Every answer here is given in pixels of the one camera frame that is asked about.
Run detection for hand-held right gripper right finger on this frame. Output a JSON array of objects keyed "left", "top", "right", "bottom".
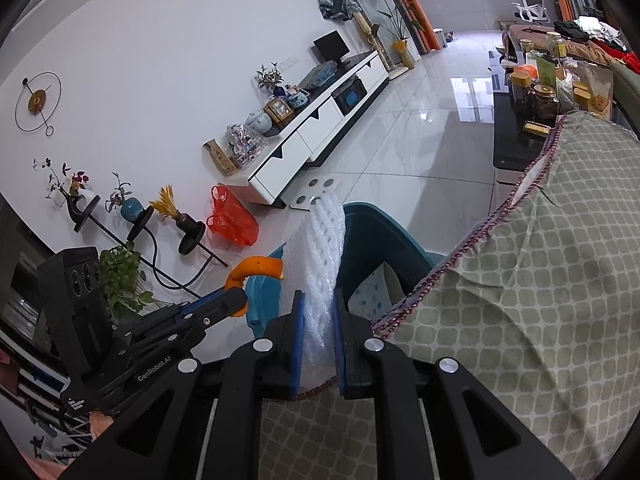
[{"left": 333, "top": 288, "right": 576, "bottom": 480}]

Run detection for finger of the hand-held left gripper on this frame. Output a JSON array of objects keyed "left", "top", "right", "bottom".
[
  {"left": 125, "top": 289, "right": 249, "bottom": 361},
  {"left": 117, "top": 293, "right": 232, "bottom": 344}
]

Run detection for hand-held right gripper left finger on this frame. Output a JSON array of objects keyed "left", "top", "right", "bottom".
[{"left": 62, "top": 290, "right": 307, "bottom": 480}]

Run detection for orange peel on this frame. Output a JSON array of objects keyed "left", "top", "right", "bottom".
[{"left": 225, "top": 256, "right": 285, "bottom": 318}]

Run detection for white blue tissue pack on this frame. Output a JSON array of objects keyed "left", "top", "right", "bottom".
[{"left": 348, "top": 262, "right": 406, "bottom": 321}]

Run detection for white foam fruit net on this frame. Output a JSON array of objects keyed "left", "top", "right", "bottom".
[{"left": 299, "top": 195, "right": 348, "bottom": 396}]

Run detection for teal trash bin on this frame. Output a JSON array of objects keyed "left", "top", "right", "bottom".
[{"left": 245, "top": 202, "right": 446, "bottom": 341}]

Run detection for green leafy potted plant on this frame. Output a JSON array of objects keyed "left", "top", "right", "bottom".
[{"left": 97, "top": 242, "right": 156, "bottom": 321}]

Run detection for black metal plant stand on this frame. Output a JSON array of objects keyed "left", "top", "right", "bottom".
[{"left": 65, "top": 195, "right": 231, "bottom": 301}]

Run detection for dark shelf unit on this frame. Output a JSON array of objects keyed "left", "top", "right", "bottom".
[{"left": 0, "top": 250, "right": 68, "bottom": 453}]

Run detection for red plastic bag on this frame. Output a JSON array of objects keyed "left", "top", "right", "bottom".
[{"left": 206, "top": 185, "right": 260, "bottom": 247}]

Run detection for dark vase yellow wheat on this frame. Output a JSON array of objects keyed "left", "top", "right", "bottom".
[{"left": 149, "top": 186, "right": 193, "bottom": 233}]

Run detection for blue vase with twigs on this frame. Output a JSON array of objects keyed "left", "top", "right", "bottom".
[{"left": 105, "top": 172, "right": 146, "bottom": 223}]

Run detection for white vase red flowers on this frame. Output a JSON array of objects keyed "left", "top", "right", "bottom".
[{"left": 32, "top": 157, "right": 96, "bottom": 208}]

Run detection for white board with holes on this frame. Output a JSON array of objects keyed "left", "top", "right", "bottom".
[{"left": 287, "top": 177, "right": 341, "bottom": 209}]

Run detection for brown cardboard box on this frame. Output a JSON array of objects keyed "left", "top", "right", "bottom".
[{"left": 202, "top": 139, "right": 240, "bottom": 177}]

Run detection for clear gift bag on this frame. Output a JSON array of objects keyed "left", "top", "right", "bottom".
[{"left": 226, "top": 124, "right": 268, "bottom": 170}]

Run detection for blue white porcelain jar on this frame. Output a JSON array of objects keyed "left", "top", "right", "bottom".
[{"left": 245, "top": 110, "right": 273, "bottom": 133}]

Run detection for white black tv cabinet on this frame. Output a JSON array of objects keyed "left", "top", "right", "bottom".
[{"left": 245, "top": 50, "right": 390, "bottom": 208}]

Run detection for small plant in blue vase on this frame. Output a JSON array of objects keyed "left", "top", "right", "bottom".
[{"left": 255, "top": 62, "right": 286, "bottom": 98}]

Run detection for black coffee table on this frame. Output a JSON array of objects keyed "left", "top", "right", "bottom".
[{"left": 492, "top": 50, "right": 566, "bottom": 171}]

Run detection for black monitor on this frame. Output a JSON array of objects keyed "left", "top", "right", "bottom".
[{"left": 312, "top": 30, "right": 351, "bottom": 66}]

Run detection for dark jar gold lid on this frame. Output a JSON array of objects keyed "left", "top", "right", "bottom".
[
  {"left": 510, "top": 71, "right": 532, "bottom": 111},
  {"left": 531, "top": 84, "right": 561, "bottom": 123}
]

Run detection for dark patterned hanging cloth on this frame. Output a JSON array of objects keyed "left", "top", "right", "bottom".
[{"left": 318, "top": 0, "right": 358, "bottom": 23}]

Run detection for tall potted green plant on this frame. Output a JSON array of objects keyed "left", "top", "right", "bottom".
[{"left": 362, "top": 0, "right": 426, "bottom": 71}]

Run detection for green box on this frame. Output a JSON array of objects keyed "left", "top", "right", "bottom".
[{"left": 536, "top": 55, "right": 558, "bottom": 96}]

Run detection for clear bag of crackers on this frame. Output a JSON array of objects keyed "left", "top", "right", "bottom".
[{"left": 575, "top": 62, "right": 615, "bottom": 121}]

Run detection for glass jar yellow label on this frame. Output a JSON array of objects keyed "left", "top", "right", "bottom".
[{"left": 545, "top": 31, "right": 568, "bottom": 61}]

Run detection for cluttered coffee table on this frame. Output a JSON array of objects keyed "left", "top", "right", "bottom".
[{"left": 502, "top": 22, "right": 626, "bottom": 68}]

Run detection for green brown sofa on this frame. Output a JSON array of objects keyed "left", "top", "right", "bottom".
[{"left": 610, "top": 57, "right": 640, "bottom": 108}]

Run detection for white office chair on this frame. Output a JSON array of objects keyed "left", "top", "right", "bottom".
[{"left": 511, "top": 0, "right": 551, "bottom": 25}]

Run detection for silver white clothes pile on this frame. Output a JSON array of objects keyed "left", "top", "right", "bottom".
[{"left": 575, "top": 17, "right": 623, "bottom": 51}]

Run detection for gold picture frame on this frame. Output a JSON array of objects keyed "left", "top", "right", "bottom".
[{"left": 263, "top": 97, "right": 293, "bottom": 123}]

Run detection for round wall clock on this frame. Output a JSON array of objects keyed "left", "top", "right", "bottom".
[{"left": 15, "top": 71, "right": 62, "bottom": 137}]

